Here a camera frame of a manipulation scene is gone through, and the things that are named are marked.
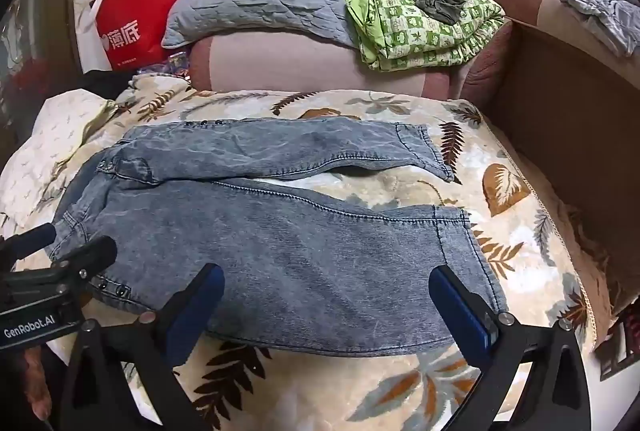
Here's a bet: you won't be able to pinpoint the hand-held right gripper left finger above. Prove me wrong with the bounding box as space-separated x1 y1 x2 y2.
59 263 226 431

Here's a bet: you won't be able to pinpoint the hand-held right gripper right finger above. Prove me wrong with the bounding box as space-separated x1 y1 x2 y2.
428 266 593 431

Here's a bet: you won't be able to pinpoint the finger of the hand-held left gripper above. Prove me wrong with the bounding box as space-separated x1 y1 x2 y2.
59 236 119 293
0 223 57 263

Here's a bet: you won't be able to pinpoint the blue denim pants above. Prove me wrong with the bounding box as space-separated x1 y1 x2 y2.
45 117 507 357

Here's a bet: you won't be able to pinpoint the person's left hand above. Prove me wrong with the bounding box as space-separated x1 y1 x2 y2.
12 348 53 419

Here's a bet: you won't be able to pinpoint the cream speckled quilt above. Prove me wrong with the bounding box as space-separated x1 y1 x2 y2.
0 88 122 232

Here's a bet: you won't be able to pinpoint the leaf print blanket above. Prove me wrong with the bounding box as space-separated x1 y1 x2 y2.
0 76 617 431

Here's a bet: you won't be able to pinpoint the dark patterned cloth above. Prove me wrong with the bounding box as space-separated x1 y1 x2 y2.
594 306 640 382

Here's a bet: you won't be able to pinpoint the black cloth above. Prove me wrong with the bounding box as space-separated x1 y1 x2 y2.
75 70 137 102

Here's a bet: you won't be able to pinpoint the colourful printed packet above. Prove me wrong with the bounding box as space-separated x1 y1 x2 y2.
137 51 194 80

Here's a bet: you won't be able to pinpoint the red shopping bag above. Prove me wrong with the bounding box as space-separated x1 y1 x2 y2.
90 0 194 72

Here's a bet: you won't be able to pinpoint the brown cardboard box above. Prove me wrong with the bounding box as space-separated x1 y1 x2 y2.
487 18 640 312

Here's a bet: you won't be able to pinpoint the green checked blanket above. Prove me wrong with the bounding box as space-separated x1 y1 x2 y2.
326 0 507 72

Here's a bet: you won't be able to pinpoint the grey crumpled cloth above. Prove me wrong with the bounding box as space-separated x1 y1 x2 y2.
560 0 640 57

